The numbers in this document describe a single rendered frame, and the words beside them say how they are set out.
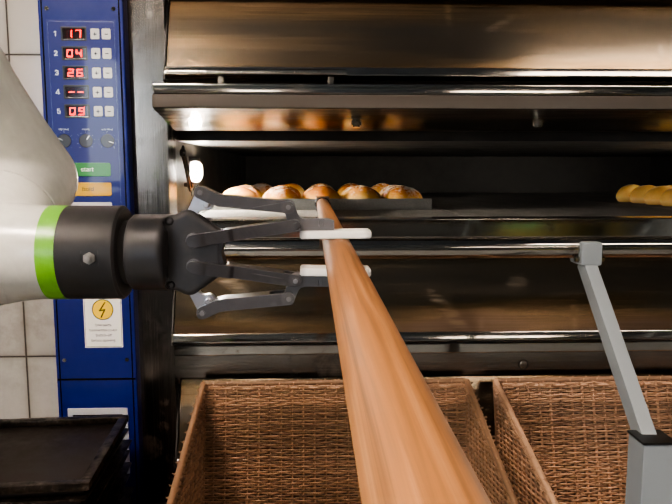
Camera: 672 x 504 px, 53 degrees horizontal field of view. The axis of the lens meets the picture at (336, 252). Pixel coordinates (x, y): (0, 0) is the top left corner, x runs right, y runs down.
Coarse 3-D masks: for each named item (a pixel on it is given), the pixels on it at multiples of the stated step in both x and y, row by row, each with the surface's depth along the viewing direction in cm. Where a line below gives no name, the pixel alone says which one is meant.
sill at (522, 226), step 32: (224, 224) 135; (352, 224) 136; (384, 224) 136; (416, 224) 136; (448, 224) 136; (480, 224) 137; (512, 224) 137; (544, 224) 137; (576, 224) 137; (608, 224) 138; (640, 224) 138
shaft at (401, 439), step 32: (352, 256) 53; (352, 288) 38; (352, 320) 31; (384, 320) 30; (352, 352) 27; (384, 352) 25; (352, 384) 23; (384, 384) 21; (416, 384) 21; (352, 416) 21; (384, 416) 19; (416, 416) 18; (384, 448) 17; (416, 448) 16; (448, 448) 17; (384, 480) 15; (416, 480) 15; (448, 480) 15
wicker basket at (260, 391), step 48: (240, 384) 135; (288, 384) 136; (336, 384) 136; (432, 384) 136; (192, 432) 120; (288, 432) 135; (336, 432) 135; (480, 432) 125; (192, 480) 121; (240, 480) 133; (288, 480) 133; (336, 480) 133; (480, 480) 125
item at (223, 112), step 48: (192, 96) 117; (240, 96) 117; (288, 96) 118; (336, 96) 118; (384, 96) 118; (432, 96) 119; (480, 96) 119; (528, 96) 119; (576, 96) 120; (624, 96) 120
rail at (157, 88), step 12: (156, 84) 117; (168, 84) 117; (180, 84) 117; (192, 84) 117; (204, 84) 117; (216, 84) 117; (228, 84) 117; (240, 84) 118; (252, 84) 118; (264, 84) 118; (276, 84) 118; (288, 84) 118; (300, 84) 118; (312, 84) 118; (324, 84) 118; (336, 84) 118; (348, 84) 118; (360, 84) 118; (372, 84) 118; (384, 84) 119; (396, 84) 119; (408, 84) 119; (420, 84) 119; (432, 84) 119; (444, 84) 119; (456, 84) 119; (468, 84) 119
